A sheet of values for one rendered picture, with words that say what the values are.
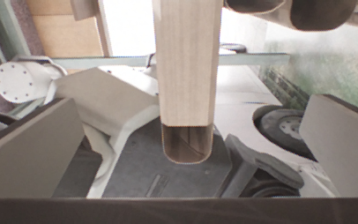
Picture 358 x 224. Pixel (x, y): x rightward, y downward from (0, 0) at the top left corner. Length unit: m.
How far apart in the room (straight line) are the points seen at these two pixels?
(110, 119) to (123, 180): 0.10
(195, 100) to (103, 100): 0.16
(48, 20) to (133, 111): 2.89
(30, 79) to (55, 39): 2.75
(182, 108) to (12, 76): 0.32
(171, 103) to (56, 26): 2.96
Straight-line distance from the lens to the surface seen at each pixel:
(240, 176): 0.38
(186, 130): 0.24
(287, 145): 1.39
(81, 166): 0.22
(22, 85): 0.41
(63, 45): 3.11
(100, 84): 0.29
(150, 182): 0.32
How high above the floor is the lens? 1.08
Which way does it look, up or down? 1 degrees up
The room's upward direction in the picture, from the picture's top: 91 degrees counter-clockwise
